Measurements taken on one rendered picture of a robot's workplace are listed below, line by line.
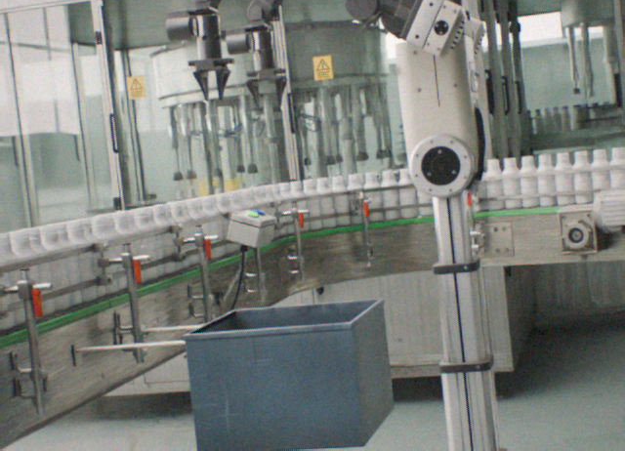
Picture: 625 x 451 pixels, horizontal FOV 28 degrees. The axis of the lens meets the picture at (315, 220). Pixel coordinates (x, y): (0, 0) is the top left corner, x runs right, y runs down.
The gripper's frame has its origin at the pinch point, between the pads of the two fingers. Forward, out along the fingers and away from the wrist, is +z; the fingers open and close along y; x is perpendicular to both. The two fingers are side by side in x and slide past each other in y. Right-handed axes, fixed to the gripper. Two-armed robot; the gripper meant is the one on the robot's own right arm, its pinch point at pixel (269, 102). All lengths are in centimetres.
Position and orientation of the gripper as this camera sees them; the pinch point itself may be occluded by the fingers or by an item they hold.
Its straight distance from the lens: 352.3
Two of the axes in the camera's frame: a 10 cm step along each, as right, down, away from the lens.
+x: -2.2, 0.8, -9.7
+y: -9.7, 0.8, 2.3
